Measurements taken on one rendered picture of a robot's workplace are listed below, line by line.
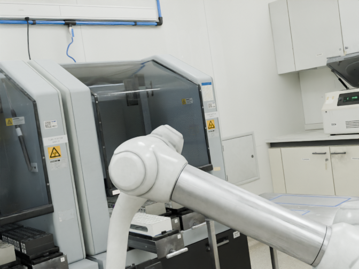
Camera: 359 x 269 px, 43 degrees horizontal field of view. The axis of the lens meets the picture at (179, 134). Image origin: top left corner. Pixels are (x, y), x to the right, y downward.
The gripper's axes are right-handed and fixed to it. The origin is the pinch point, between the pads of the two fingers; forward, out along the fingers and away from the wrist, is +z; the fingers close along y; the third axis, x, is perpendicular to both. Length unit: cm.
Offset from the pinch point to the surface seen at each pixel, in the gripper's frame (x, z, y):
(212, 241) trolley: 3.6, 39.6, 9.3
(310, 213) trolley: -7, 58, -30
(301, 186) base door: 28, 244, 113
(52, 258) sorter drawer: -6.8, -24.3, 27.3
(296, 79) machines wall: -70, 302, 145
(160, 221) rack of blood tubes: -12.2, 14.2, 9.5
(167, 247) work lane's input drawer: -2.3, 13.1, 5.6
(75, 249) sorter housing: -4.8, -11.1, 35.7
